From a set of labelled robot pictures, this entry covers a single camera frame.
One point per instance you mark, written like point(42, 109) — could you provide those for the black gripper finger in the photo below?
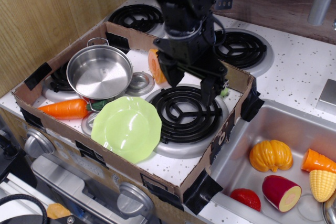
point(211, 87)
point(170, 69)

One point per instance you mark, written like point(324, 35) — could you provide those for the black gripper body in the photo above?
point(194, 50)

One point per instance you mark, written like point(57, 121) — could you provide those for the green toy broccoli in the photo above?
point(224, 92)

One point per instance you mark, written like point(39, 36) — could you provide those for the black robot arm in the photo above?
point(184, 15)

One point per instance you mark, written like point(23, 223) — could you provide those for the stainless steel pot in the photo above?
point(99, 71)

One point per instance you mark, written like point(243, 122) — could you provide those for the orange toy pumpkin half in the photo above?
point(155, 68)

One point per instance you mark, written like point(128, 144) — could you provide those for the small silver centre burner cap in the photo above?
point(141, 83)

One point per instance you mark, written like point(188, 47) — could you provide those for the cardboard fence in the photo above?
point(196, 188)

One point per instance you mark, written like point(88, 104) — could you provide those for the front right black burner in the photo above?
point(184, 116)

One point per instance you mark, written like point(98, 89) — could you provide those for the black burner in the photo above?
point(141, 17)
point(241, 50)
point(59, 81)
point(184, 116)

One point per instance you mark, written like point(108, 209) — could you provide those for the back right black burner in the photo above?
point(241, 50)

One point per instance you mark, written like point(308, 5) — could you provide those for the back left black burner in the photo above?
point(141, 17)

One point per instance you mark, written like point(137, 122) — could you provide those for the light green plastic plate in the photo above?
point(129, 127)

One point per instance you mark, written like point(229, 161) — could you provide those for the orange toy pumpkin in sink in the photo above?
point(271, 155)

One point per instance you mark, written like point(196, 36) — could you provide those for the front left black burner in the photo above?
point(59, 81)

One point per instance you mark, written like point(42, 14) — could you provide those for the red toy tomato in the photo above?
point(247, 197)

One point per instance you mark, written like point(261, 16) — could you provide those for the grey faucet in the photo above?
point(318, 12)

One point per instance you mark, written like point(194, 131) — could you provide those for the orange toy carrot piece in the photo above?
point(313, 160)

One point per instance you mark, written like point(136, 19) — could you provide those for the red toy sweet potato half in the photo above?
point(280, 192)

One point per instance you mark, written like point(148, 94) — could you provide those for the right silver stove knob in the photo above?
point(133, 202)

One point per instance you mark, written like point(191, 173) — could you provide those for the silver stove knob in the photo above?
point(133, 202)
point(37, 144)

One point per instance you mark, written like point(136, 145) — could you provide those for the yellow toy corn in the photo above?
point(322, 184)

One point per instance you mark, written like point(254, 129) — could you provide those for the left silver stove knob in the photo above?
point(37, 144)

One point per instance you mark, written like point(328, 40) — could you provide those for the orange toy piece bottom left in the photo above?
point(56, 211)

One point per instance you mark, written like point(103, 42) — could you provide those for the silver oven door handle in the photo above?
point(98, 202)

